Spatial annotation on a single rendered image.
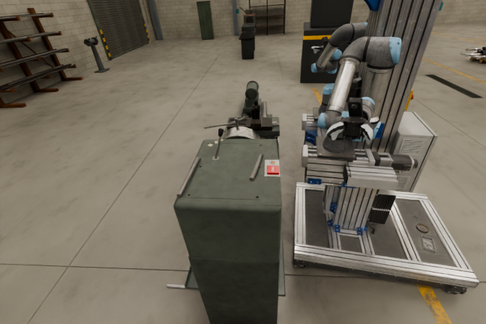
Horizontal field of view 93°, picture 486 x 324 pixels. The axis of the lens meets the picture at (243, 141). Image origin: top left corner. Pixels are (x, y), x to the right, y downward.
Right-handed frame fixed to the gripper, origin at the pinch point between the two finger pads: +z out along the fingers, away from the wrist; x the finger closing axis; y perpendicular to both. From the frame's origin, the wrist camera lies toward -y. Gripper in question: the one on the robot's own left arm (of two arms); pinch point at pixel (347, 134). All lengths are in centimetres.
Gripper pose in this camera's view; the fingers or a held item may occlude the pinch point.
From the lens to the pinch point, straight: 86.9
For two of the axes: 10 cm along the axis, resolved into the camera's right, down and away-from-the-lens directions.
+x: -8.2, -1.3, 5.6
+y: 1.7, 8.7, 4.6
